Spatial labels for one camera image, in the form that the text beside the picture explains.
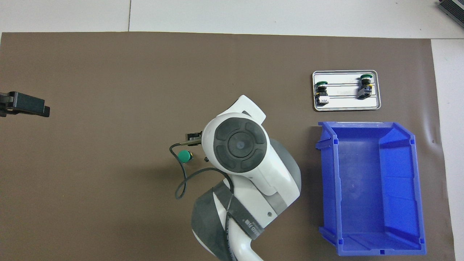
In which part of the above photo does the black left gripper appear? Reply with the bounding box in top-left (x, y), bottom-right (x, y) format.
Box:
top-left (0, 91), bottom-right (50, 117)

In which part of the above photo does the green push button, white block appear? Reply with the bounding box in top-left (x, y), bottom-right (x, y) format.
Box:
top-left (315, 81), bottom-right (330, 106)

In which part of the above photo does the green push button, yellow mark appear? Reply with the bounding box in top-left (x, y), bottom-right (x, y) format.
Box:
top-left (357, 74), bottom-right (374, 100)

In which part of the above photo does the brown table mat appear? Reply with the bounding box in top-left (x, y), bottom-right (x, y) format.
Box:
top-left (0, 32), bottom-right (455, 261)

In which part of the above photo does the silver metal tray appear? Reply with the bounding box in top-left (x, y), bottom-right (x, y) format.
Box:
top-left (312, 70), bottom-right (382, 112)

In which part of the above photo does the blue plastic storage bin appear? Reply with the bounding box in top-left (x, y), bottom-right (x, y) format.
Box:
top-left (315, 121), bottom-right (427, 256)

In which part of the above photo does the dark grey device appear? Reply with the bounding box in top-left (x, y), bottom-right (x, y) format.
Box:
top-left (437, 0), bottom-right (464, 28)

